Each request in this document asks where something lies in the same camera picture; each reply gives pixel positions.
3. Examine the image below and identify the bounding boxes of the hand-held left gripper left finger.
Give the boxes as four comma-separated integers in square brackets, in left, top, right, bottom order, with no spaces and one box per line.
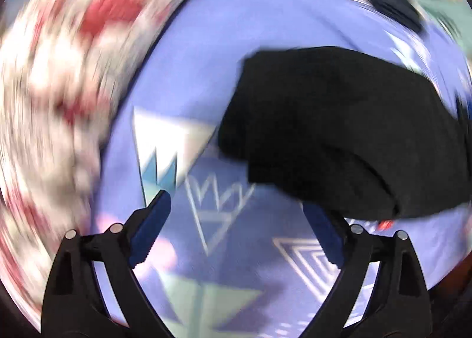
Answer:
[40,188,172,338]

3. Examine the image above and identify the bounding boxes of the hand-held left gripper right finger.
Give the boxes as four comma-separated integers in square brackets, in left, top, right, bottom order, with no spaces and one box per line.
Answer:
[300,201,432,338]

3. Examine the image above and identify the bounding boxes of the black pants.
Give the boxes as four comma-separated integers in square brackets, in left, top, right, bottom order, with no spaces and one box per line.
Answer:
[217,46,471,221]

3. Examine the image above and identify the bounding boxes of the red floral pillow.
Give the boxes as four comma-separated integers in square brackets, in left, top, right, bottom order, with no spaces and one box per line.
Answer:
[0,0,222,327]

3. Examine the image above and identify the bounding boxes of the purple printed bed sheet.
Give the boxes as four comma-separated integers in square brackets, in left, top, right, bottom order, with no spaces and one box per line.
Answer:
[92,0,472,335]

